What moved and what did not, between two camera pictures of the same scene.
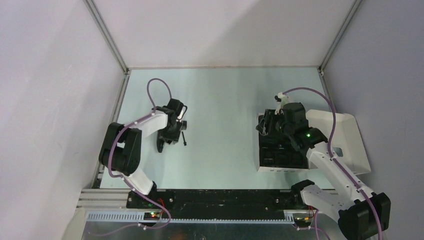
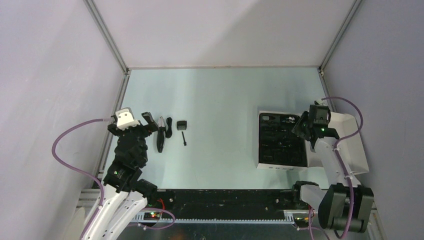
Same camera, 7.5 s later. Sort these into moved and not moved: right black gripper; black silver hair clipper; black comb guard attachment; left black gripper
Moved: right black gripper; left black gripper
Not moved: black silver hair clipper; black comb guard attachment
